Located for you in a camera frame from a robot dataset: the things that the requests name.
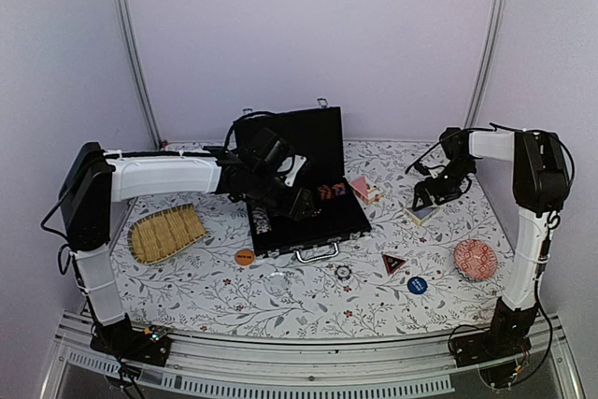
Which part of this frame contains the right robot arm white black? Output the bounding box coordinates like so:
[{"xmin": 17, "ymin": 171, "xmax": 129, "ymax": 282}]
[{"xmin": 407, "ymin": 124, "xmax": 575, "ymax": 313}]

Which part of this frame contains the blue round dealer button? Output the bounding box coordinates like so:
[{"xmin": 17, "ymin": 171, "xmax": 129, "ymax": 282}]
[{"xmin": 407, "ymin": 277, "xmax": 428, "ymax": 295}]

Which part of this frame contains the black poker set case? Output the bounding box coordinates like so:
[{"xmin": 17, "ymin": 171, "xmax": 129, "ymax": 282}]
[{"xmin": 234, "ymin": 107, "xmax": 372, "ymax": 256}]

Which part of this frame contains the blue playing card deck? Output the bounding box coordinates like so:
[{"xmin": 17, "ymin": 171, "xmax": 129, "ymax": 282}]
[{"xmin": 405, "ymin": 206, "xmax": 440, "ymax": 226}]

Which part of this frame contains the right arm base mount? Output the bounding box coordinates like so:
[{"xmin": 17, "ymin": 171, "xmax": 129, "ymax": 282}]
[{"xmin": 448, "ymin": 324, "xmax": 532, "ymax": 390}]

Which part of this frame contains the left aluminium frame post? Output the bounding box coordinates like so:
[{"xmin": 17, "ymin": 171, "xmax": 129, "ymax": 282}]
[{"xmin": 114, "ymin": 0, "xmax": 163, "ymax": 149}]

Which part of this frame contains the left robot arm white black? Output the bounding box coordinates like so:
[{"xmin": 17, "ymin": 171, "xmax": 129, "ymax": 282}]
[{"xmin": 40, "ymin": 129, "xmax": 316, "ymax": 356}]

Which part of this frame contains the right aluminium frame post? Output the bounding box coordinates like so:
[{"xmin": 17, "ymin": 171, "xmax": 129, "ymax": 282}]
[{"xmin": 464, "ymin": 0, "xmax": 506, "ymax": 128}]

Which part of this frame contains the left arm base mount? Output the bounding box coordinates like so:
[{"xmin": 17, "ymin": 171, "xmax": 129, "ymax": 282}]
[{"xmin": 90, "ymin": 321, "xmax": 172, "ymax": 367}]

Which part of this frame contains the orange round dealer button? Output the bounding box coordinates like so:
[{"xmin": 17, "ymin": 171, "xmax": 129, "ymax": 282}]
[{"xmin": 235, "ymin": 249, "xmax": 255, "ymax": 266}]

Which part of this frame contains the red patterned bowl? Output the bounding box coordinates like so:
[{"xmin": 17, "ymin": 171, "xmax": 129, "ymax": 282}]
[{"xmin": 453, "ymin": 239, "xmax": 498, "ymax": 281}]

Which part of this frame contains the aluminium frame post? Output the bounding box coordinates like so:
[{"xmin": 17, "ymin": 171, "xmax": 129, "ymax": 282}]
[
  {"xmin": 464, "ymin": 0, "xmax": 506, "ymax": 128},
  {"xmin": 114, "ymin": 0, "xmax": 163, "ymax": 149}
]

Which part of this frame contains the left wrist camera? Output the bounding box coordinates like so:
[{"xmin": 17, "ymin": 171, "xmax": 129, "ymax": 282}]
[{"xmin": 277, "ymin": 155, "xmax": 307, "ymax": 187}]

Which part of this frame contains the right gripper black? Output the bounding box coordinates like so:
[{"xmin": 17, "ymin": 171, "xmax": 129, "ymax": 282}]
[{"xmin": 414, "ymin": 159, "xmax": 477, "ymax": 211}]

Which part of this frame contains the floral table cloth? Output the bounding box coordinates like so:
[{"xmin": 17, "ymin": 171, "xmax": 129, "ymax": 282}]
[{"xmin": 111, "ymin": 141, "xmax": 514, "ymax": 339}]

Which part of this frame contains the front aluminium rail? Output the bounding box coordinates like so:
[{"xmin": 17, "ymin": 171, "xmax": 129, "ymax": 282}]
[{"xmin": 40, "ymin": 312, "xmax": 586, "ymax": 398}]

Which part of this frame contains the woven bamboo tray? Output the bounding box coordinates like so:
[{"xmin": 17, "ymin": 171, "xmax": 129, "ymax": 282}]
[{"xmin": 127, "ymin": 204, "xmax": 207, "ymax": 265}]

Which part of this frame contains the clear plastic round lid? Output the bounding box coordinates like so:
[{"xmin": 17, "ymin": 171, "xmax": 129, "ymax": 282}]
[{"xmin": 263, "ymin": 271, "xmax": 290, "ymax": 296}]

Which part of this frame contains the black triangular all-in button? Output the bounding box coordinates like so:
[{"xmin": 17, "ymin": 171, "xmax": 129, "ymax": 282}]
[{"xmin": 382, "ymin": 254, "xmax": 406, "ymax": 276}]

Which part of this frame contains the blue orange poker chip row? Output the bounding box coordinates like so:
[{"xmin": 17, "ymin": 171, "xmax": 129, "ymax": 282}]
[{"xmin": 251, "ymin": 207, "xmax": 272, "ymax": 235}]

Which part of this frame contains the red playing card deck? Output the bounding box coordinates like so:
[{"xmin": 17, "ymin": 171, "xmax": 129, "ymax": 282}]
[{"xmin": 349, "ymin": 176, "xmax": 384, "ymax": 205}]

